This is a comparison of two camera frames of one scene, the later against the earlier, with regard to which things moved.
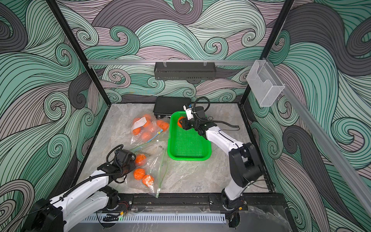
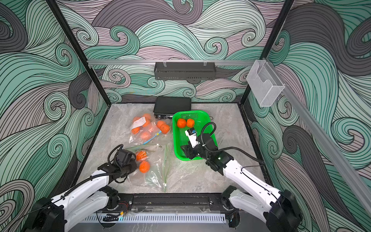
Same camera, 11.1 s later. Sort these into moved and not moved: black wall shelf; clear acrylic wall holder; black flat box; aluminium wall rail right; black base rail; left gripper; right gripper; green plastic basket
Moved: right gripper; green plastic basket
Not moved: black flat box; black base rail; black wall shelf; aluminium wall rail right; clear acrylic wall holder; left gripper
